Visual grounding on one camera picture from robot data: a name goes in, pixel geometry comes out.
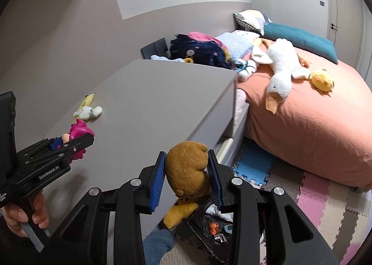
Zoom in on yellow chick plush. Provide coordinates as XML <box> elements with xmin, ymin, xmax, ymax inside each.
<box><xmin>309</xmin><ymin>69</ymin><xmax>335</xmax><ymax>93</ymax></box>

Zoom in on teal long cushion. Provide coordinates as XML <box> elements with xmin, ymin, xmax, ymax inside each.
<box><xmin>263</xmin><ymin>23</ymin><xmax>338</xmax><ymax>64</ymax></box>

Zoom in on white door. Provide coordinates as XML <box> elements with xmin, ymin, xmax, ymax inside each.
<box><xmin>327</xmin><ymin>0</ymin><xmax>365</xmax><ymax>69</ymax></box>

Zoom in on black wall socket panel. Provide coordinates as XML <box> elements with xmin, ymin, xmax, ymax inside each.
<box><xmin>141</xmin><ymin>38</ymin><xmax>169</xmax><ymax>59</ymax></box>

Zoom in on navy patterned blanket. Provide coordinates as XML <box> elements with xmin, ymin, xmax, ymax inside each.
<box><xmin>170</xmin><ymin>34</ymin><xmax>231</xmax><ymax>70</ymax></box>

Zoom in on brown bear plush toy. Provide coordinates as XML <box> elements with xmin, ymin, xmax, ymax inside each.
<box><xmin>165</xmin><ymin>141</ymin><xmax>211</xmax><ymax>198</ymax></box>

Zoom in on small white dog plush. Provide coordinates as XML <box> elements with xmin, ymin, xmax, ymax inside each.
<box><xmin>73</xmin><ymin>106</ymin><xmax>103</xmax><ymax>121</ymax></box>

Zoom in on person's left hand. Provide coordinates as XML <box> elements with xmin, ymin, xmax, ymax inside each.
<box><xmin>1</xmin><ymin>190</ymin><xmax>50</xmax><ymax>237</ymax></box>

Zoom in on small orange plush on bed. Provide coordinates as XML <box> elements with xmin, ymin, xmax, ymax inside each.
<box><xmin>298</xmin><ymin>54</ymin><xmax>311</xmax><ymax>68</ymax></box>

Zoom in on colourful foam floor mat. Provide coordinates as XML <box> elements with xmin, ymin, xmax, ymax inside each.
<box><xmin>157</xmin><ymin>137</ymin><xmax>372</xmax><ymax>265</ymax></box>

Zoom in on pink doll toy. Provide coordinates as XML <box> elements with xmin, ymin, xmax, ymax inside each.
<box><xmin>65</xmin><ymin>118</ymin><xmax>95</xmax><ymax>164</ymax></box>

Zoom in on grey dresser cabinet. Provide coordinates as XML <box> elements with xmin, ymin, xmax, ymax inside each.
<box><xmin>43</xmin><ymin>58</ymin><xmax>251</xmax><ymax>265</ymax></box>

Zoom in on large white goose plush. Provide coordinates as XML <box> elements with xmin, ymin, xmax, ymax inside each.
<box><xmin>252</xmin><ymin>38</ymin><xmax>310</xmax><ymax>114</ymax></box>

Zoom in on light blue knit blanket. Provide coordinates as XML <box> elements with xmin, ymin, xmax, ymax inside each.
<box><xmin>216</xmin><ymin>30</ymin><xmax>260</xmax><ymax>62</ymax></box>

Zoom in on black trash bin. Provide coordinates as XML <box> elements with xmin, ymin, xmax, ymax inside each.
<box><xmin>176</xmin><ymin>198</ymin><xmax>233</xmax><ymax>264</ymax></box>

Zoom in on bed with orange sheet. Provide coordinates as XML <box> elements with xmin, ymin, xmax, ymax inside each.
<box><xmin>238</xmin><ymin>49</ymin><xmax>371</xmax><ymax>191</ymax></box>

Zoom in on pink cloth on pile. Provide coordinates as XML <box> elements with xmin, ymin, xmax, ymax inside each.
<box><xmin>187</xmin><ymin>32</ymin><xmax>225</xmax><ymax>48</ymax></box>

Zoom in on yellow bear plush in drawer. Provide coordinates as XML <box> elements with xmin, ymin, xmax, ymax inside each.
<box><xmin>163</xmin><ymin>198</ymin><xmax>199</xmax><ymax>229</ymax></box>

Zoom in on person's blue jeans legs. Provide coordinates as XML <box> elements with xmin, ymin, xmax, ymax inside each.
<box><xmin>143</xmin><ymin>228</ymin><xmax>175</xmax><ymax>265</ymax></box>

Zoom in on white checkered pillow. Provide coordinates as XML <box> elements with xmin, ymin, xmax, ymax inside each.
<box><xmin>233</xmin><ymin>10</ymin><xmax>272</xmax><ymax>35</ymax></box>

